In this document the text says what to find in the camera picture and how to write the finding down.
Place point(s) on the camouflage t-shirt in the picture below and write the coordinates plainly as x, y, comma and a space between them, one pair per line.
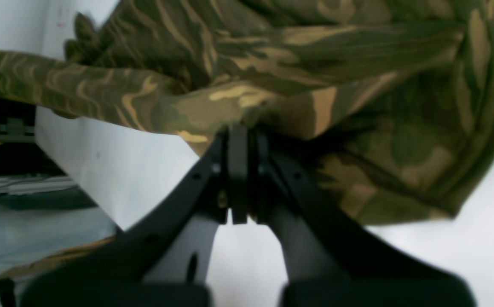
392, 101

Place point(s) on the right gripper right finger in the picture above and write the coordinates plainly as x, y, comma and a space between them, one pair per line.
331, 260

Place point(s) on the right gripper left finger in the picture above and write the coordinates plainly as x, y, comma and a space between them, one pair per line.
162, 261

